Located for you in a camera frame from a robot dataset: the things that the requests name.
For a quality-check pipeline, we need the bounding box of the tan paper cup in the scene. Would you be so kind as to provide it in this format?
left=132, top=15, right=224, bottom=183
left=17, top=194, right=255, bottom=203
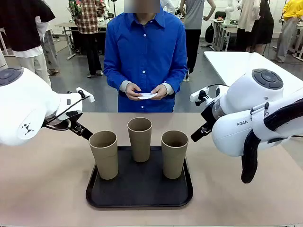
left=127, top=117, right=152, bottom=163
left=89, top=130, right=118, bottom=180
left=161, top=130, right=189, bottom=180

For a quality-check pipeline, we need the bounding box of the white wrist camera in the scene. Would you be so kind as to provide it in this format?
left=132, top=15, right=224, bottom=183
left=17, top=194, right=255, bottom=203
left=76, top=87, right=95, bottom=103
left=190, top=87, right=210, bottom=106

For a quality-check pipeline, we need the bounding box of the person's right forearm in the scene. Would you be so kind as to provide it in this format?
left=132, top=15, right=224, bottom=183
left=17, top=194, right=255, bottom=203
left=104, top=70, right=133, bottom=93

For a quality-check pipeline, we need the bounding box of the person in beige coat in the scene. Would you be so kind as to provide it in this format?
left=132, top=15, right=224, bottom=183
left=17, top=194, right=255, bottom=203
left=236, top=0, right=261, bottom=52

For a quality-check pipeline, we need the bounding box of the person's left hand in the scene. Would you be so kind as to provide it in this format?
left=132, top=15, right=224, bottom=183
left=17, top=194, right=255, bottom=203
left=150, top=84, right=168, bottom=100

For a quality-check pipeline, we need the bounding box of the large white table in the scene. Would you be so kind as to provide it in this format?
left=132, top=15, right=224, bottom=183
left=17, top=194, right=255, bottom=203
left=203, top=51, right=303, bottom=88

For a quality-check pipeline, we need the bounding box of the person in grey trousers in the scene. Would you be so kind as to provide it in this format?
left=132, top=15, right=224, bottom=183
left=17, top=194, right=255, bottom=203
left=35, top=21, right=60, bottom=76

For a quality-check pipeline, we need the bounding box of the white cylindrical appliance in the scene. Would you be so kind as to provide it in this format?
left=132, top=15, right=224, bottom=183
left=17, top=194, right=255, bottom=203
left=0, top=49, right=9, bottom=70

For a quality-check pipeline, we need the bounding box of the person's left forearm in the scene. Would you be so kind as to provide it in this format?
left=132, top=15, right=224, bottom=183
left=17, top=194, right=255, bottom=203
left=164, top=70, right=188, bottom=95

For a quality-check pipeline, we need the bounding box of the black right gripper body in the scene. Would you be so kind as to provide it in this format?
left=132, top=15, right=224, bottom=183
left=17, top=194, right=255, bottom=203
left=200, top=103, right=217, bottom=130

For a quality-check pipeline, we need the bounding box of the person in plaid shirt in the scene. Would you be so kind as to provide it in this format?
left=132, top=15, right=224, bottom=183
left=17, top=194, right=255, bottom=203
left=68, top=0, right=107, bottom=78

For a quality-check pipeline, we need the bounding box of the person in blue shirt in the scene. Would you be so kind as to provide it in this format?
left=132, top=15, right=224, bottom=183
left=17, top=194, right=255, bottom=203
left=103, top=6, right=188, bottom=113

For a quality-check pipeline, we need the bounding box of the white background desk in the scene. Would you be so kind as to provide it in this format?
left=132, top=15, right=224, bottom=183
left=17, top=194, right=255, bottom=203
left=211, top=18, right=240, bottom=52

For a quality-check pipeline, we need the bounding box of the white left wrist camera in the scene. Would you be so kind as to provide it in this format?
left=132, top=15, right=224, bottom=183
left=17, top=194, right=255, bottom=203
left=76, top=87, right=95, bottom=103

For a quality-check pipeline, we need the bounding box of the person in black clothes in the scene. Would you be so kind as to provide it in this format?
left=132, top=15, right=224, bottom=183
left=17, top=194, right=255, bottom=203
left=254, top=0, right=275, bottom=54

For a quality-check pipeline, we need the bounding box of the person in grey t-shirt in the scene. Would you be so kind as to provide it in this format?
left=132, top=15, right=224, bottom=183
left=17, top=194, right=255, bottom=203
left=179, top=0, right=216, bottom=81

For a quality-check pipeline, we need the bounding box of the thin black camera cable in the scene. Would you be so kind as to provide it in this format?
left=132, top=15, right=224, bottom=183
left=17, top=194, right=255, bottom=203
left=42, top=95, right=91, bottom=126

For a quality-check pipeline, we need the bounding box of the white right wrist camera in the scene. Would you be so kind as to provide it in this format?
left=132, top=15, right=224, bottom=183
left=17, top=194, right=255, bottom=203
left=190, top=87, right=210, bottom=106

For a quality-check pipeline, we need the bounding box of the black backpack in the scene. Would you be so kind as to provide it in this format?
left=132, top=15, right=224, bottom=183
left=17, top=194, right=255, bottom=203
left=205, top=23, right=215, bottom=44

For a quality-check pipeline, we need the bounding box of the person in yellow top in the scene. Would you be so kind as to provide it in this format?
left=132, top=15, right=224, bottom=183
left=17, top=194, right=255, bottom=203
left=276, top=0, right=303, bottom=63

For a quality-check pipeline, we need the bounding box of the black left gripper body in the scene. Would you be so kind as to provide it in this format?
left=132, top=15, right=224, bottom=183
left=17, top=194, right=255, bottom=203
left=45, top=117, right=79, bottom=132

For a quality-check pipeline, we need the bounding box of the grey background desk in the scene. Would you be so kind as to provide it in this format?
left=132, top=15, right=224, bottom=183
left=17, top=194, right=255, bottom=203
left=54, top=21, right=109, bottom=60

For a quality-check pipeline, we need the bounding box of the black plastic serving tray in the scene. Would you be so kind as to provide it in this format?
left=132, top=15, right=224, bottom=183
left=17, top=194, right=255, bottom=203
left=85, top=145, right=194, bottom=209

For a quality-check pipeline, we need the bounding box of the person's right hand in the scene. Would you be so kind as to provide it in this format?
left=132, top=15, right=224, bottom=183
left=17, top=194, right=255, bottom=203
left=125, top=83, right=143, bottom=101

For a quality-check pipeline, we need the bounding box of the person in black top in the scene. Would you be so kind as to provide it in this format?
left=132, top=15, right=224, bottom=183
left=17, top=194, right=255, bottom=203
left=0, top=0, right=56, bottom=87

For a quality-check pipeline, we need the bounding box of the white scalloped paper coaster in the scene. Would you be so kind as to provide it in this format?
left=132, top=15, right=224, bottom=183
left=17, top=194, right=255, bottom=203
left=137, top=93, right=158, bottom=100

